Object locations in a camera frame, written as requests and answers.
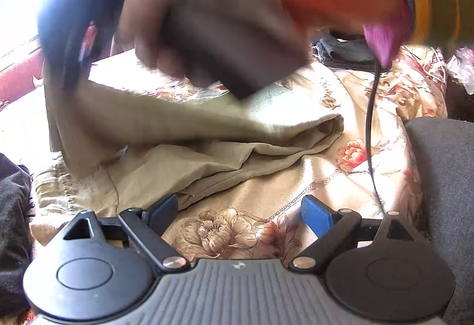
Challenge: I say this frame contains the maroon sofa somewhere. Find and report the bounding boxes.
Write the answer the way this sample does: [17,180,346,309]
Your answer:
[0,47,49,111]

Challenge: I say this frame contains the pile of dark clothes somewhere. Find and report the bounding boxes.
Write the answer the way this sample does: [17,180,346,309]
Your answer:
[314,36,377,70]

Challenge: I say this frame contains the olive green pants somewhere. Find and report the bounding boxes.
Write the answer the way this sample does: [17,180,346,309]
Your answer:
[44,79,346,214]

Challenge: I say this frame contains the grey fabric cushion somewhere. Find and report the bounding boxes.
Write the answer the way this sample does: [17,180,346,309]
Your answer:
[404,117,474,325]

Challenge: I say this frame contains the black cable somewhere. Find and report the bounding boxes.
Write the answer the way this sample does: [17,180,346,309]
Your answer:
[364,59,387,217]

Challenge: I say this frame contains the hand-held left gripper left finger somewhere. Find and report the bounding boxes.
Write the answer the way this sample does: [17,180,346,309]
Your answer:
[62,193,191,272]

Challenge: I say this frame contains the white plastic bag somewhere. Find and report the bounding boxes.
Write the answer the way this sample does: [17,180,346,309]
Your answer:
[446,48,474,95]

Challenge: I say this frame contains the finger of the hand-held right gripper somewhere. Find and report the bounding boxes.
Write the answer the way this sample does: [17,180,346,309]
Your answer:
[36,0,131,90]

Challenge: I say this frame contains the black cloth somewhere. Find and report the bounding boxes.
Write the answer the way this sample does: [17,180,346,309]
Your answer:
[0,153,35,318]

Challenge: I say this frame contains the floral satin bedspread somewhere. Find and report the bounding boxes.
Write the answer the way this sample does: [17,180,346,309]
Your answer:
[0,39,451,311]

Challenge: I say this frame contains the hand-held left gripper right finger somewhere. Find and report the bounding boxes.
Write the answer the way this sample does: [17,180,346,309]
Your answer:
[289,195,420,271]

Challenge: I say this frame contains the person's right hand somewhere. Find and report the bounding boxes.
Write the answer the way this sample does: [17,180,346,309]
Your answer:
[119,0,210,87]

